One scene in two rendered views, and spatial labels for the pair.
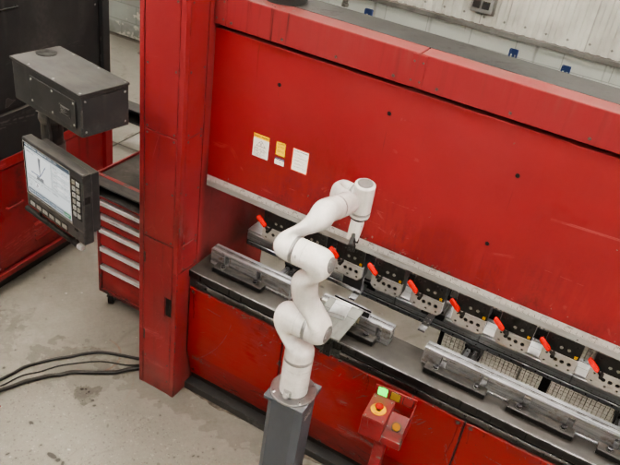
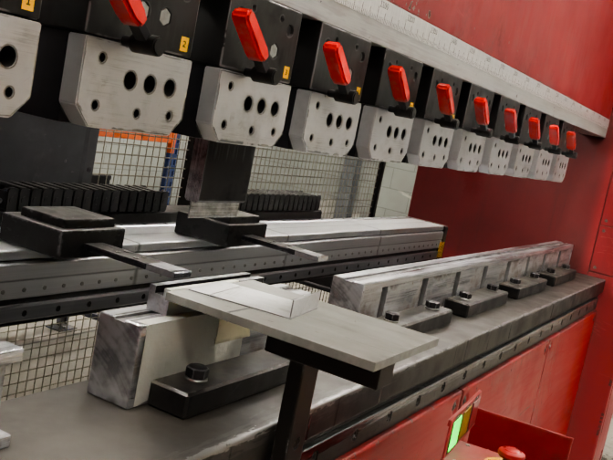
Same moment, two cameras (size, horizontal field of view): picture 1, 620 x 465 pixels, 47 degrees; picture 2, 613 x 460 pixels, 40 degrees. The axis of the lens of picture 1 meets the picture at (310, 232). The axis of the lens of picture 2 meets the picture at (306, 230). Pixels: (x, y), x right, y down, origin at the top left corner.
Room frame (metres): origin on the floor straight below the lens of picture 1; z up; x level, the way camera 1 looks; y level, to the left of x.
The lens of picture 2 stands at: (2.58, 0.77, 1.22)
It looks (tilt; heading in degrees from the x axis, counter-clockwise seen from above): 8 degrees down; 273
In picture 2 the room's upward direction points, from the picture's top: 11 degrees clockwise
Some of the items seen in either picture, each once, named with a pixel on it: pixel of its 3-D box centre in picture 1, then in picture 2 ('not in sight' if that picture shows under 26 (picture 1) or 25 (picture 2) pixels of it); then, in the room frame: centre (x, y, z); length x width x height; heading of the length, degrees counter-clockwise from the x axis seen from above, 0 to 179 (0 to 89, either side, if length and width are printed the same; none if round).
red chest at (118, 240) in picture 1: (153, 241); not in sight; (3.70, 0.98, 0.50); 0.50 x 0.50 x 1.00; 65
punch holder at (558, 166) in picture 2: not in sight; (549, 150); (2.09, -1.67, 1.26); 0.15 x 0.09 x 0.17; 65
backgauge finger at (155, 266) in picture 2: (363, 284); (105, 243); (2.89, -0.31, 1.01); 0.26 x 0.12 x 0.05; 155
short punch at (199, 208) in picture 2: (352, 281); (220, 179); (2.75, -0.24, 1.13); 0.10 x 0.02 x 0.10; 65
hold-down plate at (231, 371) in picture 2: (347, 328); (242, 376); (2.68, -0.25, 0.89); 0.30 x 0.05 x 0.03; 65
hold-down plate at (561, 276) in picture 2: not in sight; (556, 276); (1.94, -1.85, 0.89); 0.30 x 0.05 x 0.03; 65
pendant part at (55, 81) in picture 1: (73, 156); not in sight; (2.82, 1.12, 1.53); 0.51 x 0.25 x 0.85; 55
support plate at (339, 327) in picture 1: (334, 318); (304, 318); (2.62, -0.18, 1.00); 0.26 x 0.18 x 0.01; 155
